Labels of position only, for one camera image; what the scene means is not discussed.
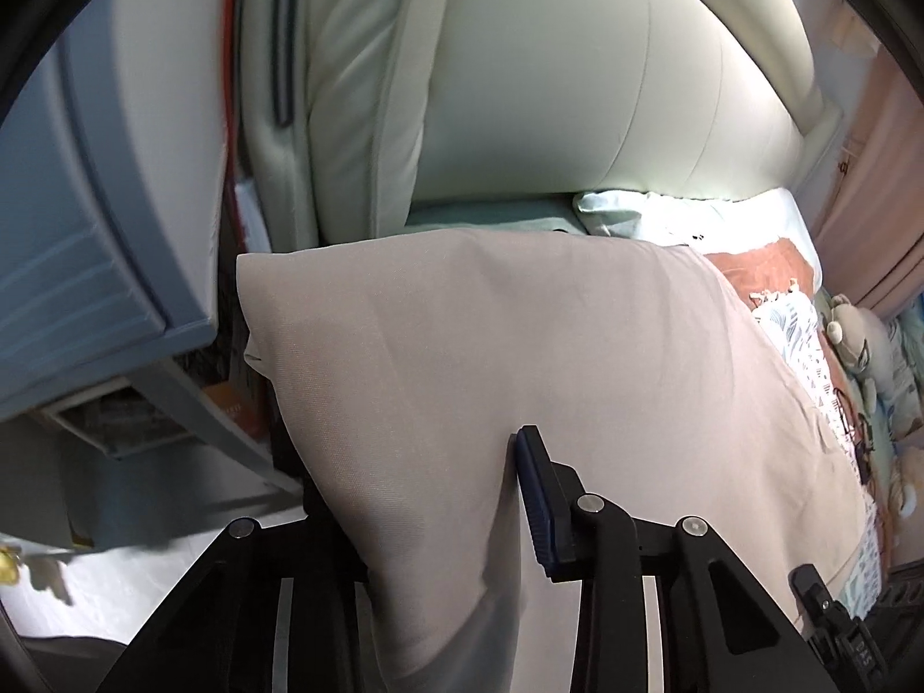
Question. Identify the patterned white orange blanket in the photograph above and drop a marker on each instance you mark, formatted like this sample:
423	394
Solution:
794	346

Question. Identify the beige jacket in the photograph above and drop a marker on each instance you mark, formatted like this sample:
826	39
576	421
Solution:
541	339

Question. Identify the pink curtain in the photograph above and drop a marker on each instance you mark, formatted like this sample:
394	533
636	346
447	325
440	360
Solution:
888	195

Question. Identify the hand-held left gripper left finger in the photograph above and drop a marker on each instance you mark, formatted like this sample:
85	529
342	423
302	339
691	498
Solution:
332	577

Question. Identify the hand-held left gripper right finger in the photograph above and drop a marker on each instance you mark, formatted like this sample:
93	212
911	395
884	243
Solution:
530	505

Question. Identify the orange box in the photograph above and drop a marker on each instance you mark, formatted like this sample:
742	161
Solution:
238	408

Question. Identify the green bed sheet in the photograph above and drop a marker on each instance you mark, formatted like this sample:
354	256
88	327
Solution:
491	215

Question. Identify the grey plush toy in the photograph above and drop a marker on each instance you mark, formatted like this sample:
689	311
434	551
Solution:
863	346

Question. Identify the light blue pillow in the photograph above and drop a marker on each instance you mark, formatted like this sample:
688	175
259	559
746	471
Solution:
650	213

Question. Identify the grey-blue cabinet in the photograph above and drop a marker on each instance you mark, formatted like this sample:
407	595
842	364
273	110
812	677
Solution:
94	195

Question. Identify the cream padded headboard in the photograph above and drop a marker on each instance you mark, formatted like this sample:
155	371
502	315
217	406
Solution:
577	86

